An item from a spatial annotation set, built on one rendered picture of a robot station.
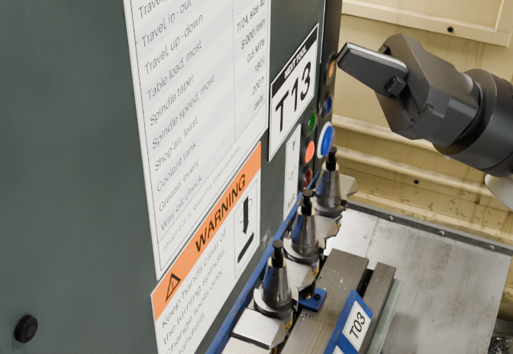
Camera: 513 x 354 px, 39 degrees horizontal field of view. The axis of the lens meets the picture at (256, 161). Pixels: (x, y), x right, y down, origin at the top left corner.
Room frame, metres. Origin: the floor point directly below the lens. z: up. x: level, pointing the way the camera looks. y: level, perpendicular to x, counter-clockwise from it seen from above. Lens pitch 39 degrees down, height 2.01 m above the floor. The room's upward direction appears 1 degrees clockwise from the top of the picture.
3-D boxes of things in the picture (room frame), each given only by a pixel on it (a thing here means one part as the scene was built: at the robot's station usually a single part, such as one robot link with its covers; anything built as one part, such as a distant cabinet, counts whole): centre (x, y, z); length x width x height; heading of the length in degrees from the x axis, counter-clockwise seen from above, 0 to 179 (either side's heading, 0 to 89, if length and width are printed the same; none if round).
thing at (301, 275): (0.72, -0.05, 1.21); 0.07 x 0.05 x 0.01; 67
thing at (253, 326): (0.62, -0.01, 1.21); 0.07 x 0.05 x 0.01; 67
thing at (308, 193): (0.77, -0.07, 1.31); 0.02 x 0.02 x 0.03
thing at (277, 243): (0.67, -0.03, 1.31); 0.02 x 0.02 x 0.03
